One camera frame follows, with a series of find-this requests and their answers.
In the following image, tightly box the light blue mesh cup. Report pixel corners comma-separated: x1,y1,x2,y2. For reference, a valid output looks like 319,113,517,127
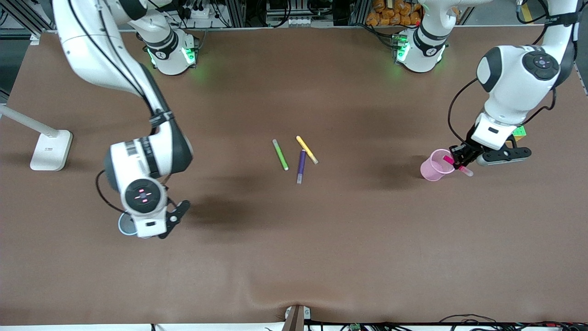
118,211,139,237

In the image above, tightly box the green marker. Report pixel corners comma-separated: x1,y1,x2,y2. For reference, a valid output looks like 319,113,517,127
272,139,289,171

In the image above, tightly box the white stand with pole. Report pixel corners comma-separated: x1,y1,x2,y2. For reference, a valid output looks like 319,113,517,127
0,106,74,172

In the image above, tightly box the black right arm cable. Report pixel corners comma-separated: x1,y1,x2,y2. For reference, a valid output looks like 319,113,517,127
95,169,127,213

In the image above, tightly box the bag of orange snacks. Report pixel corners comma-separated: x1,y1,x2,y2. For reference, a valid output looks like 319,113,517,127
366,0,425,27

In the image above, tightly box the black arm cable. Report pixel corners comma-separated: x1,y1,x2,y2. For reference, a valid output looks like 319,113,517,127
448,77,487,147
95,169,127,213

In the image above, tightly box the aluminium frame post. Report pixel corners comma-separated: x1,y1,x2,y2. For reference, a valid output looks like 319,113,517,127
0,0,56,33

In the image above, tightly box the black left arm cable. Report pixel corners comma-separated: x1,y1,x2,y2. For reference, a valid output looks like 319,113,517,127
448,77,487,147

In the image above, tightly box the pink marker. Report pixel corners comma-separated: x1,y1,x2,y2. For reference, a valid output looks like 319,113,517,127
443,155,474,178

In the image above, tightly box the yellow marker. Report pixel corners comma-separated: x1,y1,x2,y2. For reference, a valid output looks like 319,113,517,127
296,135,319,165

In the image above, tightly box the white power strip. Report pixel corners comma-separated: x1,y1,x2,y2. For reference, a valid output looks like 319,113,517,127
177,0,217,21

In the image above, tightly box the black cable bundle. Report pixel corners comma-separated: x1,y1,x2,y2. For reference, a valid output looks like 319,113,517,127
439,314,588,331

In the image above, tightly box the pink mesh cup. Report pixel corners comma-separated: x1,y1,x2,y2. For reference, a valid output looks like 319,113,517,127
420,148,458,182

